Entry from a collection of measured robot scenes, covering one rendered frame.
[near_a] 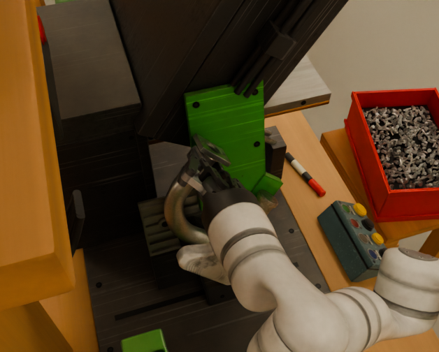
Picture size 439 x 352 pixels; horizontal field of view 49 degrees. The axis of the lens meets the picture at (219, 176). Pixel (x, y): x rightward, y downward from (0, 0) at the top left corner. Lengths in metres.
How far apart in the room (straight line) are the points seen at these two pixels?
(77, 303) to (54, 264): 0.73
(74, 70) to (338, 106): 1.94
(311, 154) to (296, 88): 0.24
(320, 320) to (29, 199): 0.28
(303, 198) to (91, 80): 0.50
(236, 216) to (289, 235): 0.43
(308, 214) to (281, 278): 0.54
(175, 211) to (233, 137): 0.14
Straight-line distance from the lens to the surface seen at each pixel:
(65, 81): 0.78
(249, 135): 0.73
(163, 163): 1.08
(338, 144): 1.28
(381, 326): 0.58
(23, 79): 0.30
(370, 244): 0.95
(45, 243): 0.22
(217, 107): 0.69
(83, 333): 0.93
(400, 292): 0.72
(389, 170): 1.15
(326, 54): 2.90
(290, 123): 1.17
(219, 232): 0.55
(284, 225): 0.98
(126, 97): 0.73
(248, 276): 0.50
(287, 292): 0.46
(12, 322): 0.60
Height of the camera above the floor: 1.72
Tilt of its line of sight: 52 degrees down
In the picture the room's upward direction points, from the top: straight up
